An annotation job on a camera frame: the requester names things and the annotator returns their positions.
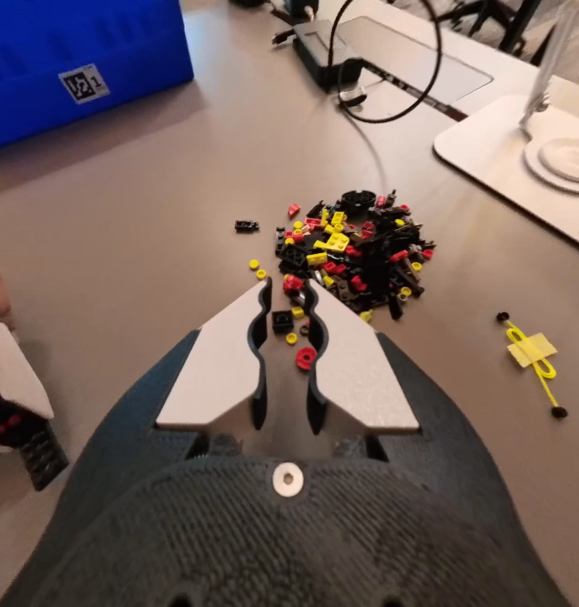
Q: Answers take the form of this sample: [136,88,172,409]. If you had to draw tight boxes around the grey rectangular desk panel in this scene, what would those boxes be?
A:
[337,15,495,119]

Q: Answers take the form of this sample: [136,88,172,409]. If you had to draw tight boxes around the pile of lego pieces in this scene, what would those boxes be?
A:
[274,189,437,324]

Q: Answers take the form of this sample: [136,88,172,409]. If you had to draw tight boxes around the black looped cable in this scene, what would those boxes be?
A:
[328,0,444,125]

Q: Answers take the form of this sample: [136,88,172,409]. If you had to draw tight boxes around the yellow string with tape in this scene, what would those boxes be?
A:
[496,311,569,419]

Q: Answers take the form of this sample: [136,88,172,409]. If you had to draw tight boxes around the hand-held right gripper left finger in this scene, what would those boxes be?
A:
[156,276,274,451]

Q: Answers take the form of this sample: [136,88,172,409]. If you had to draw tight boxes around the white stand base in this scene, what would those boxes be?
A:
[433,0,579,252]

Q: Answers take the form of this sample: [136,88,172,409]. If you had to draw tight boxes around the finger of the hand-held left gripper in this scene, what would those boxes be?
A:
[0,322,56,421]

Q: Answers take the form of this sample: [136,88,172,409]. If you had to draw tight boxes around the large blue plastic bin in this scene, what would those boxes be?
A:
[0,0,195,150]

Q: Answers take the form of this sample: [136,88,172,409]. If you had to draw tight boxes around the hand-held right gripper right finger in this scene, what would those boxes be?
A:
[305,279,421,453]

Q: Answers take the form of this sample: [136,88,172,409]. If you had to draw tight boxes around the black chair legs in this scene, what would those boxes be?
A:
[436,0,545,54]

